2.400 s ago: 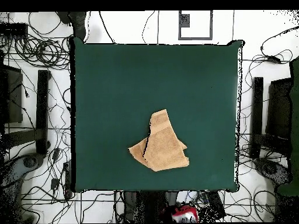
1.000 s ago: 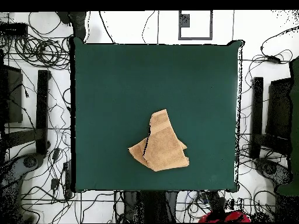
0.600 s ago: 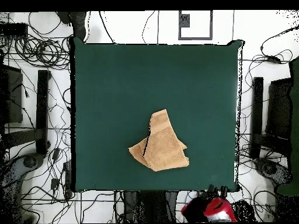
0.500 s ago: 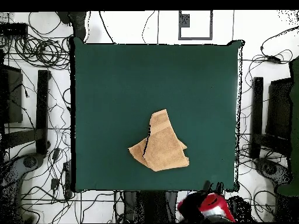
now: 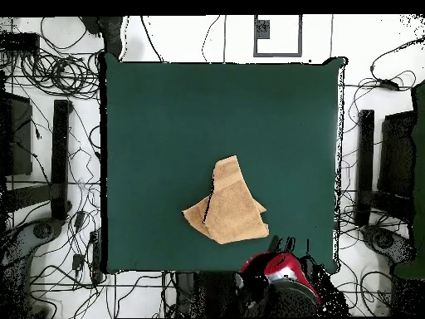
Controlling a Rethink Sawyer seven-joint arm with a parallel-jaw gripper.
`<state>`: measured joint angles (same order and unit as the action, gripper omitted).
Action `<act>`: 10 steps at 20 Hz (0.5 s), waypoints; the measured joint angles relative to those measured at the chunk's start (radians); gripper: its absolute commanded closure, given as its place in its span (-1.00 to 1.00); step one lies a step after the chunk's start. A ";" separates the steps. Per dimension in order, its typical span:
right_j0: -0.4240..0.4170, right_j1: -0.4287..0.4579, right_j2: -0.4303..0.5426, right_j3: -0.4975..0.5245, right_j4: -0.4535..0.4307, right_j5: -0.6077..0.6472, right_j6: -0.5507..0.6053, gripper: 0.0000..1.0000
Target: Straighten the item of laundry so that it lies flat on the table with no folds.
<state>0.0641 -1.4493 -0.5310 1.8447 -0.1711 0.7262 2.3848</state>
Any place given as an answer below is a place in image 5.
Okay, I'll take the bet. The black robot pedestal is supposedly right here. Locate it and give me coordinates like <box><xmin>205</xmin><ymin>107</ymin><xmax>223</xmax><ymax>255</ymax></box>
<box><xmin>173</xmin><ymin>272</ymin><xmax>243</xmax><ymax>318</ymax></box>

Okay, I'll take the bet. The dark green table cloth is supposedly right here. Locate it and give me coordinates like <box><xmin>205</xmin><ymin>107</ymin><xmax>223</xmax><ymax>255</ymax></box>
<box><xmin>99</xmin><ymin>52</ymin><xmax>348</xmax><ymax>275</ymax></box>

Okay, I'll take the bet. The tangled black cable bundle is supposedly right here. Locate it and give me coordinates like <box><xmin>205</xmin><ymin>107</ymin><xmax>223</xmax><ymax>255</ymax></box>
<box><xmin>0</xmin><ymin>16</ymin><xmax>100</xmax><ymax>101</ymax></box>

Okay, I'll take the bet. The grey caster base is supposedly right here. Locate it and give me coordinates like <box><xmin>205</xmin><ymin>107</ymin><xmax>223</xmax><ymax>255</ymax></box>
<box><xmin>361</xmin><ymin>225</ymin><xmax>416</xmax><ymax>267</ymax></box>
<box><xmin>0</xmin><ymin>217</ymin><xmax>64</xmax><ymax>318</ymax></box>

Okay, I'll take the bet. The black electronics box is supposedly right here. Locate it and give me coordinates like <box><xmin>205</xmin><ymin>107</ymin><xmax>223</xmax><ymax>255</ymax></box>
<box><xmin>0</xmin><ymin>32</ymin><xmax>41</xmax><ymax>52</ymax></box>

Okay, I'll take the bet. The tan terry towel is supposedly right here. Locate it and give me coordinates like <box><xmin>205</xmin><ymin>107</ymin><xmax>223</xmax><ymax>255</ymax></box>
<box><xmin>181</xmin><ymin>155</ymin><xmax>270</xmax><ymax>245</ymax></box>

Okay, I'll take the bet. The person's black shoe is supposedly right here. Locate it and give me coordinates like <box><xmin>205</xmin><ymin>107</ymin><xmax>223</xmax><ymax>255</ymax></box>
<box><xmin>81</xmin><ymin>15</ymin><xmax>101</xmax><ymax>35</ymax></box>
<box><xmin>95</xmin><ymin>15</ymin><xmax>125</xmax><ymax>58</ymax></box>

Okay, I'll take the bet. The black power strip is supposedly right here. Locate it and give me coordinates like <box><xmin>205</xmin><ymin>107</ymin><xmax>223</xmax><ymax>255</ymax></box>
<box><xmin>89</xmin><ymin>228</ymin><xmax>104</xmax><ymax>283</ymax></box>

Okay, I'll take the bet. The black T-shaped stand base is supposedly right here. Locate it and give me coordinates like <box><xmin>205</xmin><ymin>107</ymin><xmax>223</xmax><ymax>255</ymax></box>
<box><xmin>6</xmin><ymin>99</ymin><xmax>73</xmax><ymax>222</ymax></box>
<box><xmin>354</xmin><ymin>109</ymin><xmax>413</xmax><ymax>227</ymax></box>

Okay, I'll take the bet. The black square case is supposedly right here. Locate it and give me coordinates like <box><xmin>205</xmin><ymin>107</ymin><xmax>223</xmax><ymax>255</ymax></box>
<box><xmin>378</xmin><ymin>110</ymin><xmax>416</xmax><ymax>200</ymax></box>
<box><xmin>0</xmin><ymin>92</ymin><xmax>34</xmax><ymax>177</ymax></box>

